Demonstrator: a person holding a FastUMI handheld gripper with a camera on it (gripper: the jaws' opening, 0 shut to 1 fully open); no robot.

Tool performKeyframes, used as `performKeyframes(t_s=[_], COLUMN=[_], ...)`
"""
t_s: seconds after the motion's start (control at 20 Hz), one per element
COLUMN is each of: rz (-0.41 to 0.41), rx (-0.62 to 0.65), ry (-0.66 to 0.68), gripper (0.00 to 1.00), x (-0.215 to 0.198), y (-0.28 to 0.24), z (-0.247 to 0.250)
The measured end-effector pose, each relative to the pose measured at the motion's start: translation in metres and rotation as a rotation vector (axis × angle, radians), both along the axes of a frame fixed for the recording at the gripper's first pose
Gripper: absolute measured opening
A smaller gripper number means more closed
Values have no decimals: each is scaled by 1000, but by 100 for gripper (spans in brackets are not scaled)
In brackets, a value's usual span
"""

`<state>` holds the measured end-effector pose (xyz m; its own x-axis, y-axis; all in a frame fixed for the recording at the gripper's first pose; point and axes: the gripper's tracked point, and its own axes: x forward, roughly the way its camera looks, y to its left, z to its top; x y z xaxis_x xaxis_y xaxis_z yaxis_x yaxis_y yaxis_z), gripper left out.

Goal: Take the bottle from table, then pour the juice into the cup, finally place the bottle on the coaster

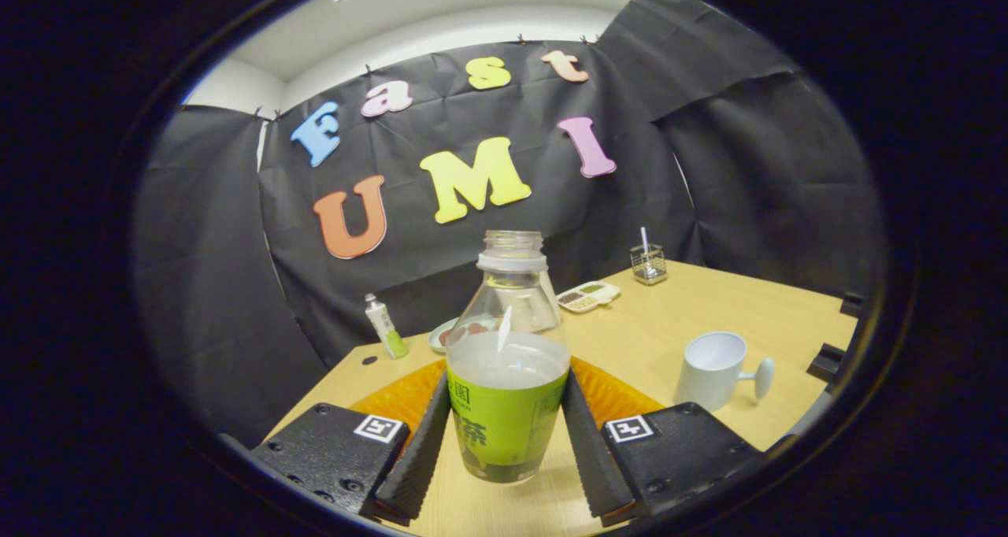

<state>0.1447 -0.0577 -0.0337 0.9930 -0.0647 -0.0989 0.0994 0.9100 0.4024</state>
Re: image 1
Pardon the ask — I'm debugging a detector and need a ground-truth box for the pale green plate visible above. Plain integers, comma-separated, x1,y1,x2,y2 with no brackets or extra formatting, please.
428,315,475,354

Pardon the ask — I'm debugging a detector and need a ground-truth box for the wooden table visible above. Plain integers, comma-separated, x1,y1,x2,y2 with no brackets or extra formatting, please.
264,260,858,537

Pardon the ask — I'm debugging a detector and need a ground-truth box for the white cup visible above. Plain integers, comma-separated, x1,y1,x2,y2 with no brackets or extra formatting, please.
674,331,776,413

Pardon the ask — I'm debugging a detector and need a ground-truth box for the black backdrop cloth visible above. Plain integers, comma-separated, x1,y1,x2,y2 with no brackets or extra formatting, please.
132,0,887,447

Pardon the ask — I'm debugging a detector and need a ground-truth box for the white and green tube bottle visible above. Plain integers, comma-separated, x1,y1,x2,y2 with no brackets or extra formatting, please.
365,294,409,360

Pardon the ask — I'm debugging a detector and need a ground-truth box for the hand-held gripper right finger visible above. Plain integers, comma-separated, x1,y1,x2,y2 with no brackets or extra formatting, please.
561,356,763,527

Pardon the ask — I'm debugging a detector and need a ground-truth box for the white compartment tray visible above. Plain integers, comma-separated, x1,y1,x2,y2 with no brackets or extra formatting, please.
557,282,621,314

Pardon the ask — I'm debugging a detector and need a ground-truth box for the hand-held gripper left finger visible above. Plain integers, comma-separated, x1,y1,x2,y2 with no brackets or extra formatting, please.
250,360,451,522

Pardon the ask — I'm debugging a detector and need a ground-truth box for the clear juice bottle green label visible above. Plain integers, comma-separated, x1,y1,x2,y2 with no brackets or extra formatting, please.
446,231,571,485

